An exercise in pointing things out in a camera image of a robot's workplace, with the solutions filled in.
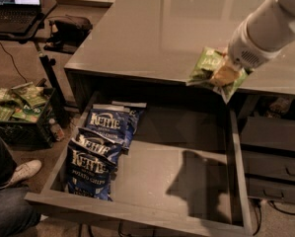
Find middle blue Kettle chip bag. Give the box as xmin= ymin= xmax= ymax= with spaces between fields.
xmin=73 ymin=127 xmax=122 ymax=165

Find closed lower grey drawers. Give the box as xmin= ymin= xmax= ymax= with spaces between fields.
xmin=240 ymin=117 xmax=295 ymax=204

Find green chip bag in crate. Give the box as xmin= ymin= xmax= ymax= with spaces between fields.
xmin=11 ymin=82 xmax=46 ymax=108

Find black plastic crate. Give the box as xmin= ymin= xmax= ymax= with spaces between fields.
xmin=0 ymin=88 xmax=56 ymax=150

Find small bottle beside crate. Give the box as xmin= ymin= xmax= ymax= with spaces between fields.
xmin=48 ymin=118 xmax=65 ymax=141

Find dark bag on floor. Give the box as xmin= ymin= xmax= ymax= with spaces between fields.
xmin=43 ymin=15 xmax=93 ymax=54

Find open grey top drawer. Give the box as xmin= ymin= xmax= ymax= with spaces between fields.
xmin=26 ymin=97 xmax=253 ymax=237

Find rear blue Kettle chip bag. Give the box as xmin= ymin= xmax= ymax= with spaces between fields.
xmin=85 ymin=104 xmax=129 ymax=144

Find black laptop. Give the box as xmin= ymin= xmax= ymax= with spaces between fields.
xmin=0 ymin=0 xmax=41 ymax=35

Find blue kettle chip bag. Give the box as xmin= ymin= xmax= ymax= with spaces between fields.
xmin=66 ymin=139 xmax=115 ymax=201
xmin=73 ymin=127 xmax=122 ymax=165
xmin=85 ymin=104 xmax=129 ymax=144

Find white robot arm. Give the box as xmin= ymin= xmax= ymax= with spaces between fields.
xmin=210 ymin=0 xmax=295 ymax=86

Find hidden back blue chip bag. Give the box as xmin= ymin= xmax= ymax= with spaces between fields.
xmin=111 ymin=101 xmax=147 ymax=150

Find person leg in jeans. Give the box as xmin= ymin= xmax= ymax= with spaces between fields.
xmin=0 ymin=187 xmax=41 ymax=237

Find white sneaker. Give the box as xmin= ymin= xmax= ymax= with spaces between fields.
xmin=2 ymin=160 xmax=41 ymax=189

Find front blue Kettle chip bag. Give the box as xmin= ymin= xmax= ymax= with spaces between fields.
xmin=66 ymin=139 xmax=115 ymax=201

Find black laptop stand table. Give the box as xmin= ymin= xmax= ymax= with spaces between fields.
xmin=0 ymin=0 xmax=66 ymax=107

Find green jalapeno chip bag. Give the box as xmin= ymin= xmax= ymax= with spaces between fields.
xmin=186 ymin=47 xmax=248 ymax=103

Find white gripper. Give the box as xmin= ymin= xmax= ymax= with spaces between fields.
xmin=210 ymin=20 xmax=279 ymax=87

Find black cable on floor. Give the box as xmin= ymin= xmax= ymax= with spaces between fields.
xmin=0 ymin=39 xmax=29 ymax=84

